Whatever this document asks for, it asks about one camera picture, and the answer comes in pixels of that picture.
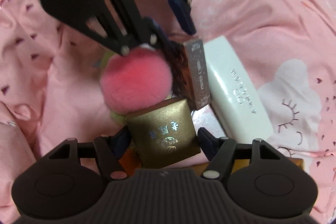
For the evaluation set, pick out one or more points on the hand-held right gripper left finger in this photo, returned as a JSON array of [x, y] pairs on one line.
[[122, 141]]

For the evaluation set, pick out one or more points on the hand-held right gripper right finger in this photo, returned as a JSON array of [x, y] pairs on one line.
[[206, 144]]

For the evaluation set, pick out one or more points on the gold gift box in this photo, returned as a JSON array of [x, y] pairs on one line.
[[162, 132]]

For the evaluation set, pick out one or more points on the pink plush peach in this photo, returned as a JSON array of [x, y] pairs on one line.
[[136, 82]]

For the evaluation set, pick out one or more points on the white glasses case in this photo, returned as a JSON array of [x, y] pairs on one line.
[[236, 92]]

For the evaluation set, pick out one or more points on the dark photo card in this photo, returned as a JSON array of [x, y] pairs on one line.
[[181, 74]]

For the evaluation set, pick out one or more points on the small brown box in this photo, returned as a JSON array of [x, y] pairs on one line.
[[198, 77]]

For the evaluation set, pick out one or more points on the pink printed blanket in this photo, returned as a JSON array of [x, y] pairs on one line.
[[249, 16]]

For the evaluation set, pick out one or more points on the orange cardboard lid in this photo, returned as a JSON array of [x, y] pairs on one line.
[[275, 163]]

